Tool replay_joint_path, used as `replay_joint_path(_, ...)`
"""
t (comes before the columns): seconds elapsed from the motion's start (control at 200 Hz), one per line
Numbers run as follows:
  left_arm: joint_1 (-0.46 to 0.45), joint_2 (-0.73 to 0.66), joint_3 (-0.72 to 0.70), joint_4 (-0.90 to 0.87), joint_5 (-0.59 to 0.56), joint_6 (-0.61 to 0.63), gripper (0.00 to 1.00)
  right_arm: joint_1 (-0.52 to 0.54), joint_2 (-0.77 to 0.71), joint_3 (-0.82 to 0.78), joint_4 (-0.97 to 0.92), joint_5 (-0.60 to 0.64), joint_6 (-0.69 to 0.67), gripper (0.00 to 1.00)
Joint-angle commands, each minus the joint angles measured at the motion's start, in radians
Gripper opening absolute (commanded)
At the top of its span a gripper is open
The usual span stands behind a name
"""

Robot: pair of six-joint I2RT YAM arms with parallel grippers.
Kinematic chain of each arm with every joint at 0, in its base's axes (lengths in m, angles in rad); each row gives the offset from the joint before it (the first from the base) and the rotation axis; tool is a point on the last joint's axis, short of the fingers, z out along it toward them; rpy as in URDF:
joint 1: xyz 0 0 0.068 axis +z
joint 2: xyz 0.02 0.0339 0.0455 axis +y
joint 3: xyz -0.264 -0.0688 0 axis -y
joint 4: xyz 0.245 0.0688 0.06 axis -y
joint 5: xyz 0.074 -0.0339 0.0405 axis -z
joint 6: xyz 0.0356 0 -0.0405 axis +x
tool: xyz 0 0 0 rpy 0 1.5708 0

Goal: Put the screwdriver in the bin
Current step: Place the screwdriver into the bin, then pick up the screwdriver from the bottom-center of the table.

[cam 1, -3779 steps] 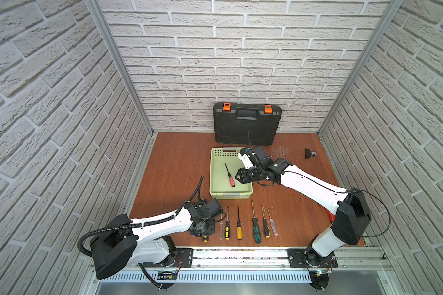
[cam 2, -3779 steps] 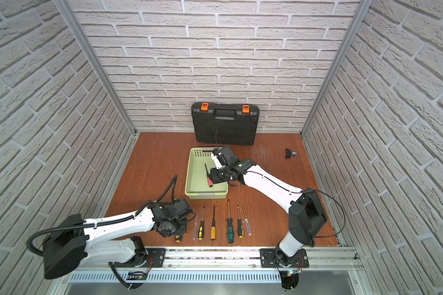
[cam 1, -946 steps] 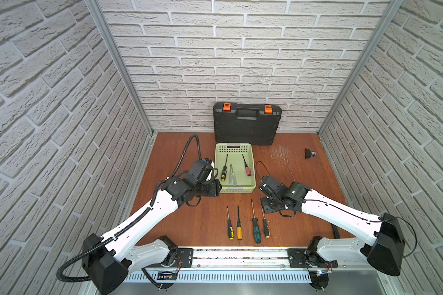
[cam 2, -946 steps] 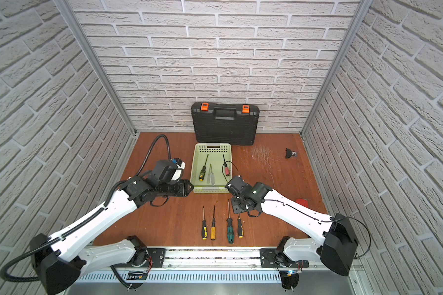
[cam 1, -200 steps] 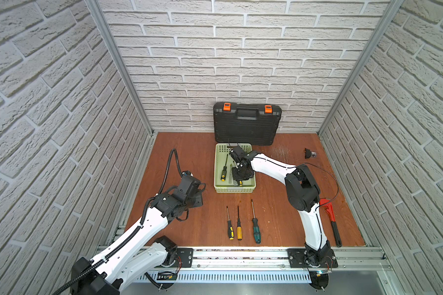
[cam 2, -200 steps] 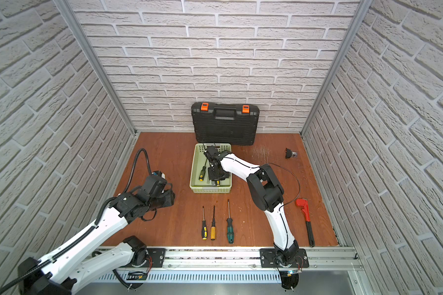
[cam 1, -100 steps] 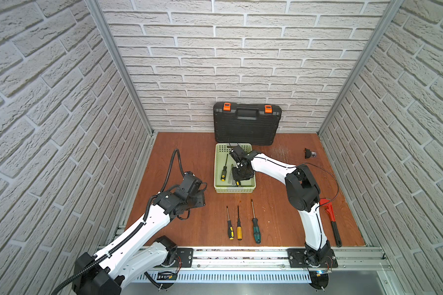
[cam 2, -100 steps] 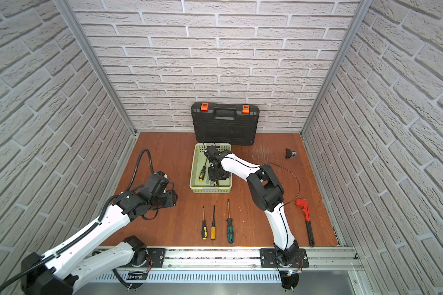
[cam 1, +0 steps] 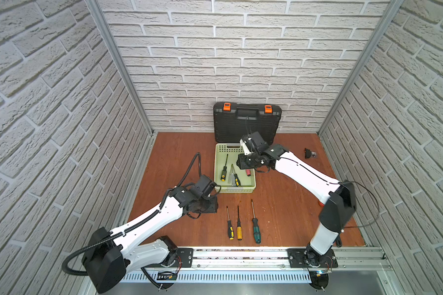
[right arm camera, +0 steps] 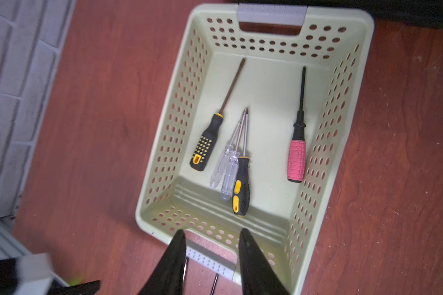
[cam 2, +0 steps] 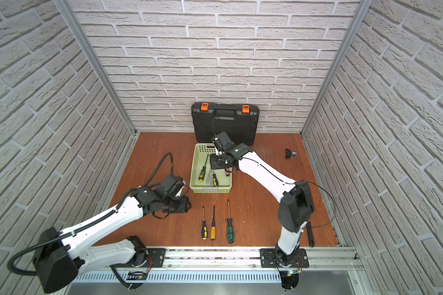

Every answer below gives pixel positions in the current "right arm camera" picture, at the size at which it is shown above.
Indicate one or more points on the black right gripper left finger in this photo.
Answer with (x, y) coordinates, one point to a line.
(167, 278)

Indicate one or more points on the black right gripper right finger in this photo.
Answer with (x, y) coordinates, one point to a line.
(258, 278)

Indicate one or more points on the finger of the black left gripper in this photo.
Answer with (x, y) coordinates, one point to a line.
(89, 288)

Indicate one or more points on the small black yellow screwdriver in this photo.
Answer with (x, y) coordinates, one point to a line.
(241, 191)

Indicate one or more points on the clear handle screwdriver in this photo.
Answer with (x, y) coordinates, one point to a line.
(231, 170)

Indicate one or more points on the clear tester screwdriver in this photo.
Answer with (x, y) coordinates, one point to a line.
(225, 156)

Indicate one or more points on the pink handle screwdriver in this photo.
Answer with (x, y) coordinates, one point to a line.
(297, 150)

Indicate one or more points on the black yellow dotted screwdriver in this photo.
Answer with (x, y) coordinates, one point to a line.
(209, 137)

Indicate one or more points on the light green perforated bin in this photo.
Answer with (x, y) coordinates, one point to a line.
(277, 41)

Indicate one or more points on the orange handle screwdriver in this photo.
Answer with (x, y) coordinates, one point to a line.
(212, 291)

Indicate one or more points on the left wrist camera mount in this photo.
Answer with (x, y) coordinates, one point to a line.
(35, 274)

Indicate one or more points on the aluminium front rail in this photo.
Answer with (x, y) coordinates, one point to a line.
(10, 248)

